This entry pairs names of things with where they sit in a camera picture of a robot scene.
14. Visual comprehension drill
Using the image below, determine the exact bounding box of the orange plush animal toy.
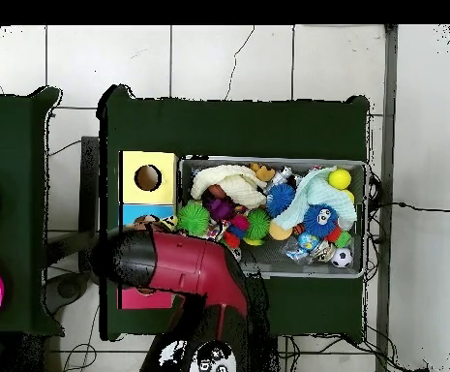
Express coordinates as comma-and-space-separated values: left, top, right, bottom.
248, 162, 277, 182

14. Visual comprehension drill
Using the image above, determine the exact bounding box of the wooden box with three holes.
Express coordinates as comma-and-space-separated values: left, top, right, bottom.
117, 149, 179, 311

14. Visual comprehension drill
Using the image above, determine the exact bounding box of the shallow silver mesh bin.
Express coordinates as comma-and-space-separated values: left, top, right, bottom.
177, 154, 368, 279

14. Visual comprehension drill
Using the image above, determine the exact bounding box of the cream waffle cloth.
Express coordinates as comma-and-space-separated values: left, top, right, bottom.
190, 164, 268, 210

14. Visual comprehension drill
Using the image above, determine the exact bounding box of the large green spiky ball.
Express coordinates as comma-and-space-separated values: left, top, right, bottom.
176, 201, 211, 237

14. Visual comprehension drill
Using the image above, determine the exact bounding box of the small green spiky ball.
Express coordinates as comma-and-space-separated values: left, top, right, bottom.
244, 207, 272, 246

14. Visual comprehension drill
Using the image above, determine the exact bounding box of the plain blue spiky ball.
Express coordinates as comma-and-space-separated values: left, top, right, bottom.
265, 183, 296, 218

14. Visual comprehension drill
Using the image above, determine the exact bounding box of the silver robot toy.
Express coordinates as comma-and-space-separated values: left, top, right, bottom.
272, 166, 299, 187

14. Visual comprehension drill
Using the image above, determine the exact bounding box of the dark green table cloth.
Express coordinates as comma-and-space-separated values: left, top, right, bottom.
98, 84, 371, 342

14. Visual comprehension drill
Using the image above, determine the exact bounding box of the mint waffle cloth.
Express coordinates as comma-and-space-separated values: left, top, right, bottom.
272, 166, 358, 232

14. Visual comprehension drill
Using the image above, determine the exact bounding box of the blue spiky ball with eyes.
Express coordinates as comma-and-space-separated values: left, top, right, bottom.
302, 203, 340, 238

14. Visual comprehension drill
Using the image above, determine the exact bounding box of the yellow ball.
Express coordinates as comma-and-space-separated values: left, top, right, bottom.
327, 168, 352, 191

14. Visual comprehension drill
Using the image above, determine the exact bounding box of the small soccer ball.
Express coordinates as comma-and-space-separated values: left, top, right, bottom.
330, 247, 353, 269

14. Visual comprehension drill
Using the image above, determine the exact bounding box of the green cloth side table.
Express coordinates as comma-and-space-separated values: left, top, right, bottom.
0, 86, 63, 336

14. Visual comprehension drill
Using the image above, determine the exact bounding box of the long black floor cable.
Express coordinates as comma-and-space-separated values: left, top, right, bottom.
367, 200, 450, 213

